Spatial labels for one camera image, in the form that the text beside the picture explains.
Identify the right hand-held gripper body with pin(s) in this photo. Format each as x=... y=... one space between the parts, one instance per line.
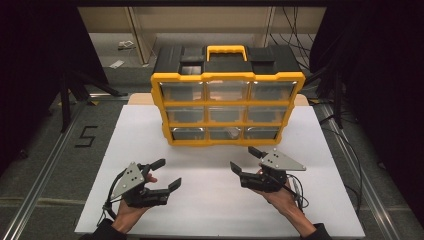
x=280 y=161

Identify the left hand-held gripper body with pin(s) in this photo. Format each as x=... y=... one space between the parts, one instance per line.
x=129 y=180

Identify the clear plastic organizer drawer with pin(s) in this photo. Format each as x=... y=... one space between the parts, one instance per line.
x=216 y=134

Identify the yellow black organizer cabinet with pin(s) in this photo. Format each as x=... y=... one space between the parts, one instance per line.
x=280 y=63

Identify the person's left hand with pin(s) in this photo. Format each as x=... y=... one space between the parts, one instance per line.
x=126 y=216

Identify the person's right hand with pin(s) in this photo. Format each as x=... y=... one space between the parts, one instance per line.
x=283 y=201

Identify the white table mat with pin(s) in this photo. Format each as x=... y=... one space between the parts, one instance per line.
x=206 y=213

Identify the grid of clear drawers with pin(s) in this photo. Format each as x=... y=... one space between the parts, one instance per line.
x=183 y=91

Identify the black metal stand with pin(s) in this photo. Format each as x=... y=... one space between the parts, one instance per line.
x=65 y=106
x=338 y=106

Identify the flat white paper scrap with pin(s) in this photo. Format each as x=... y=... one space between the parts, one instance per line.
x=116 y=64

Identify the crumpled white paper scrap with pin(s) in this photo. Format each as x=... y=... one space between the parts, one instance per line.
x=126 y=44

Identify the dark curtain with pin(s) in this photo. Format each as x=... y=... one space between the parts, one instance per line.
x=33 y=66
x=383 y=83

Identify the aluminium frame rail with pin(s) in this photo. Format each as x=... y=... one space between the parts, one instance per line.
x=362 y=185
x=46 y=166
x=108 y=96

